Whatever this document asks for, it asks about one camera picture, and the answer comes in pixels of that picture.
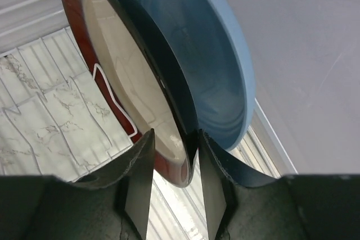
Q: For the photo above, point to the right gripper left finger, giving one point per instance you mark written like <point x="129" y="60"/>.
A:
<point x="110" y="203"/>

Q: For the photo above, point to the white wire dish rack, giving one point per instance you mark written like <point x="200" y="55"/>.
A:
<point x="55" y="120"/>

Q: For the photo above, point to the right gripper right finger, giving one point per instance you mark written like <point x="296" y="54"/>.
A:
<point x="243" y="203"/>

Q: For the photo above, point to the light blue plastic plate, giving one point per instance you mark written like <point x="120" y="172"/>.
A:
<point x="212" y="51"/>

